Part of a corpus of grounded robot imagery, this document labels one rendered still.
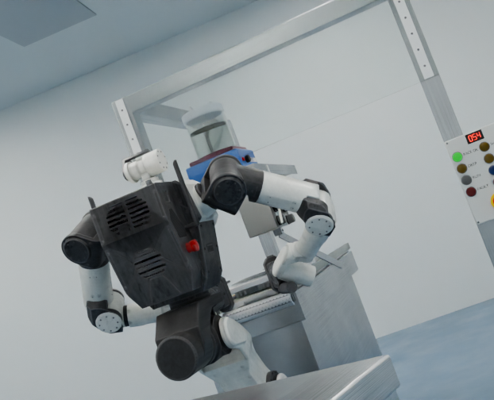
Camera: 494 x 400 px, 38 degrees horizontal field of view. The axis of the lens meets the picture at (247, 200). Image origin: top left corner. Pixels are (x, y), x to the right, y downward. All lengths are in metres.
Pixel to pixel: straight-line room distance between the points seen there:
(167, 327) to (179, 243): 0.23
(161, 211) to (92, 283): 0.44
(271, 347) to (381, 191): 3.39
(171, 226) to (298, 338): 0.91
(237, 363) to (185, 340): 0.31
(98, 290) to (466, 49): 4.39
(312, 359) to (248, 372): 0.52
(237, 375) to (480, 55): 4.35
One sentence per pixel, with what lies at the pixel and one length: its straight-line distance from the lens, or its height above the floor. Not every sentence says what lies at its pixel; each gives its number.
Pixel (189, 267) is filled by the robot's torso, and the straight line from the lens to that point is 1.83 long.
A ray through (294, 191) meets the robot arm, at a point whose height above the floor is 1.11.
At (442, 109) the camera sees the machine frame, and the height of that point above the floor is 1.20.
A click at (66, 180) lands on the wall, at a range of 6.36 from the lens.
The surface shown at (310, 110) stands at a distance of 2.30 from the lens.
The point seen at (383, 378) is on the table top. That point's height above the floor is 0.84.
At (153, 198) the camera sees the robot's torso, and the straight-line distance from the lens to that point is 1.82.
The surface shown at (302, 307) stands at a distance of 2.46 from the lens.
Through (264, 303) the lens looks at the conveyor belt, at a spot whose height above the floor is 0.82.
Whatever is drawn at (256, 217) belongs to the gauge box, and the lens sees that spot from 2.41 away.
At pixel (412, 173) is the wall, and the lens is 5.87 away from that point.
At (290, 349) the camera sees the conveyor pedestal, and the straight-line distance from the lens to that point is 2.59.
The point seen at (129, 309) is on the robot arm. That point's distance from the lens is 2.25.
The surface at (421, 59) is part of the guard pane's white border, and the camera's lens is 2.28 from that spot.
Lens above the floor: 1.01
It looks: 4 degrees up
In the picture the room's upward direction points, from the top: 21 degrees counter-clockwise
